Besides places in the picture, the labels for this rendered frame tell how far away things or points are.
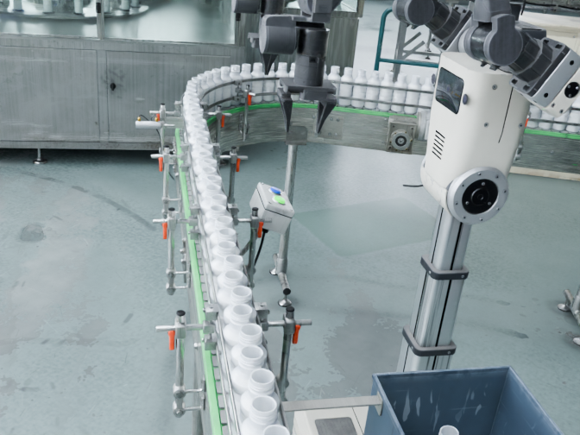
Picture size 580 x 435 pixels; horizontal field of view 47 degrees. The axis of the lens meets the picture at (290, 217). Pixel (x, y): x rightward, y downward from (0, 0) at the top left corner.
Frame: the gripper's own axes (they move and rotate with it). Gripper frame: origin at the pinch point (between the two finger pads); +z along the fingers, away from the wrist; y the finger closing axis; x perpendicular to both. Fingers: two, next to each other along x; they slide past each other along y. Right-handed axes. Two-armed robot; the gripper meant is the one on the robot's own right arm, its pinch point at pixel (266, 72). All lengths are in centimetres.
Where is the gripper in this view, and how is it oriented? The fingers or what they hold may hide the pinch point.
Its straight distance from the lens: 176.2
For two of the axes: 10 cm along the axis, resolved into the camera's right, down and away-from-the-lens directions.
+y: -9.8, -0.1, -2.2
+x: 2.0, 4.4, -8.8
